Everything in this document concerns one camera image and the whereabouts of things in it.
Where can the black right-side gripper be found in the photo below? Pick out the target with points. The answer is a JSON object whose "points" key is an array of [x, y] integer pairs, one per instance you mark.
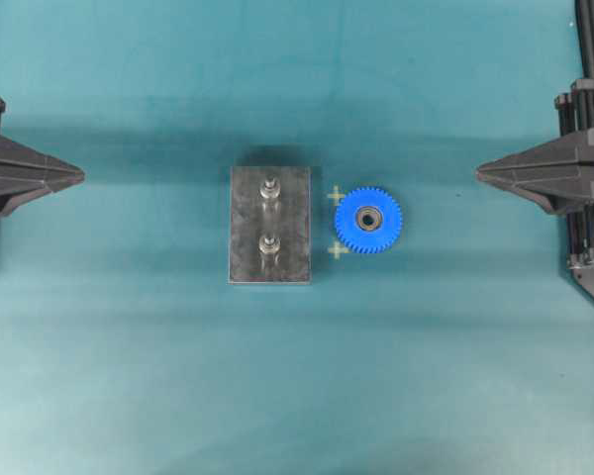
{"points": [[560, 196]]}

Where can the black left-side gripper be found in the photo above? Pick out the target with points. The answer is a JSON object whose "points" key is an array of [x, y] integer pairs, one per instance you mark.
{"points": [[16, 193]]}

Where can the large blue plastic gear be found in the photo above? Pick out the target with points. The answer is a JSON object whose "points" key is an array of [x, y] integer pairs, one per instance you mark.
{"points": [[368, 220]]}

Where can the upper steel shaft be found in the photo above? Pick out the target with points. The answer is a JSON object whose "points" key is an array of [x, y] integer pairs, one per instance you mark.
{"points": [[270, 188]]}

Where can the steel shaft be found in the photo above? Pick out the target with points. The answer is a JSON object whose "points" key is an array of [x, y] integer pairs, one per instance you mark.
{"points": [[270, 188], [269, 244]]}

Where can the lower steel shaft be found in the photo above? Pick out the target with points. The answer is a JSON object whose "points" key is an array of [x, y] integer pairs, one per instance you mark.
{"points": [[269, 244]]}

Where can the upper yellow cross marker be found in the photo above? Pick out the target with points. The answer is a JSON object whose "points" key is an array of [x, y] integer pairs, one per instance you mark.
{"points": [[336, 195]]}

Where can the yellow cross marker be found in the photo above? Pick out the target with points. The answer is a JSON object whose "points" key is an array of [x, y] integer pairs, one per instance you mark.
{"points": [[336, 250], [336, 195]]}

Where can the lower yellow cross marker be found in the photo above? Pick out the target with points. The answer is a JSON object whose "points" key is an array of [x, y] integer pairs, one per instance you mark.
{"points": [[336, 250]]}

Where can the grey metal base plate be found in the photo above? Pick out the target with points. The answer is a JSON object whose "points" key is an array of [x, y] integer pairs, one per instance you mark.
{"points": [[288, 217]]}

